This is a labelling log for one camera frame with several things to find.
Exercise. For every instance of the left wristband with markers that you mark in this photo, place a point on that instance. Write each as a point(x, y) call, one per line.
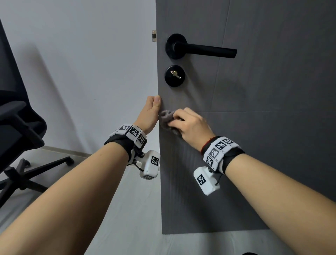
point(128, 134)

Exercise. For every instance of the person's right forearm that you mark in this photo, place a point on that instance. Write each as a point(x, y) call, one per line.
point(288, 205)

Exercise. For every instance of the person's right hand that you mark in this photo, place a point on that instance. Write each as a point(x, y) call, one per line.
point(195, 128)

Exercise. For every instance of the dark grey door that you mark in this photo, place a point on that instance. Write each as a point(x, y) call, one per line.
point(262, 118)

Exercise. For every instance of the black office chair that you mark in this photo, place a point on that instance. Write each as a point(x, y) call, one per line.
point(15, 126)

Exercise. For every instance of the white marker cube on wrist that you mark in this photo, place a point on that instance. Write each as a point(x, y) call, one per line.
point(151, 165)

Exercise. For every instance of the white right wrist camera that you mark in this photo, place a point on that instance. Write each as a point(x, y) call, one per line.
point(206, 182)

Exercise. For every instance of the person's left forearm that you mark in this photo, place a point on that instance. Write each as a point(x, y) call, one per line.
point(65, 205)

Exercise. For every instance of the silver key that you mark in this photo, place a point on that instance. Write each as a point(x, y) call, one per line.
point(175, 74)

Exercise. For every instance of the grey cleaning cloth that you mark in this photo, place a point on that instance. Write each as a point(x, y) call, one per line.
point(165, 120)

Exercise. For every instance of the black round keyed lock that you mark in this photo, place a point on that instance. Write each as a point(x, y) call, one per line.
point(173, 82)

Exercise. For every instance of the right wristband with markers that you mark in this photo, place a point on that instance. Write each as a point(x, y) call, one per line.
point(220, 152)

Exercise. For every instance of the person's left hand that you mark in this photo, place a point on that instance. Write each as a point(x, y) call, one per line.
point(148, 115)

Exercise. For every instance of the wristband with markers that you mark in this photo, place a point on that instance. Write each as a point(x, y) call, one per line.
point(220, 152)
point(128, 134)

